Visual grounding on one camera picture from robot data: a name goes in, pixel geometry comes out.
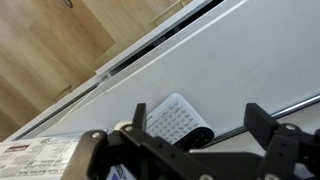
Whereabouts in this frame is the black floor cable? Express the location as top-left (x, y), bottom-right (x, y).
top-left (61, 0), bottom-right (74, 9)

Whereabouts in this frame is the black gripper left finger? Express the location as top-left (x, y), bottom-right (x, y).
top-left (61, 103), bottom-right (201, 180)

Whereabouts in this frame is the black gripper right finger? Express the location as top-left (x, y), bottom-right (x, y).
top-left (243, 102), bottom-right (320, 180)

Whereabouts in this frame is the white remote with keypad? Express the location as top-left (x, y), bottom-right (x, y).
top-left (145, 92), bottom-right (215, 153)

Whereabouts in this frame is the white cardboard box with flap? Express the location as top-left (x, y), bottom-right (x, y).
top-left (0, 134), bottom-right (135, 180)

